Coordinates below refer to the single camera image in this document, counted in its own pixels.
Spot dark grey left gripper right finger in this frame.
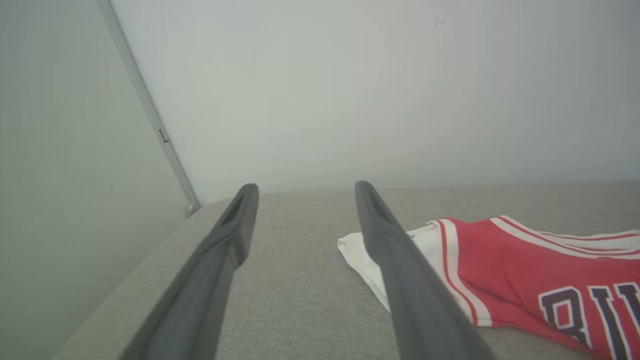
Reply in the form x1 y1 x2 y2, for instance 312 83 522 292
354 180 497 360

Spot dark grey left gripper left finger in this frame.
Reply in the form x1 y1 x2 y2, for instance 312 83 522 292
120 183 260 360

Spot grey metal wall strip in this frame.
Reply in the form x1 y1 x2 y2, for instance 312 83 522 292
97 0 202 217

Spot red Bulls basketball jersey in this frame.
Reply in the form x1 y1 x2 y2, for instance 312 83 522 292
337 215 640 360

